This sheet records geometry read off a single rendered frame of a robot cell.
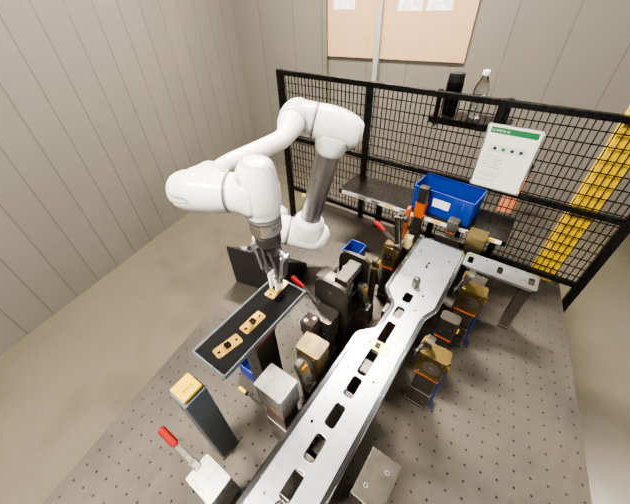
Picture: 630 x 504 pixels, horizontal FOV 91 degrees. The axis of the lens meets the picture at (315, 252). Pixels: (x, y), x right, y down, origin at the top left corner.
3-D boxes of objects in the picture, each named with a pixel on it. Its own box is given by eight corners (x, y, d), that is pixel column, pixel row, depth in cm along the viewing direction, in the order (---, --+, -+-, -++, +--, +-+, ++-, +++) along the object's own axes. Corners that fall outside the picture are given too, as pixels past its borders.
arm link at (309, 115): (279, 100, 107) (316, 111, 108) (287, 85, 120) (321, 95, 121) (274, 136, 116) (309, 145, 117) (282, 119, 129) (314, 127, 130)
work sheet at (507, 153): (517, 196, 148) (547, 131, 127) (468, 183, 158) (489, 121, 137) (518, 194, 149) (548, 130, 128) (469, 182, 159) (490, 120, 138)
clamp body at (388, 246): (387, 303, 159) (397, 251, 135) (369, 295, 163) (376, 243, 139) (392, 295, 163) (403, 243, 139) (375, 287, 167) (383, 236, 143)
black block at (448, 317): (446, 370, 131) (466, 330, 111) (423, 358, 135) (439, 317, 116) (450, 360, 134) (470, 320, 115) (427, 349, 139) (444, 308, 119)
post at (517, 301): (507, 330, 144) (535, 289, 125) (496, 325, 146) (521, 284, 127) (509, 322, 147) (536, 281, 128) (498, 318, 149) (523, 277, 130)
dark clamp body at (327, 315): (329, 379, 130) (328, 326, 104) (306, 364, 135) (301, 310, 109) (338, 365, 134) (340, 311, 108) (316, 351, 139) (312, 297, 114)
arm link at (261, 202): (286, 202, 85) (240, 201, 86) (280, 148, 75) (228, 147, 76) (279, 226, 77) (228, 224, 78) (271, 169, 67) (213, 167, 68)
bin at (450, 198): (467, 227, 149) (476, 205, 141) (409, 206, 165) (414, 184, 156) (479, 212, 159) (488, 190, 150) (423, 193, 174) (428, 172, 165)
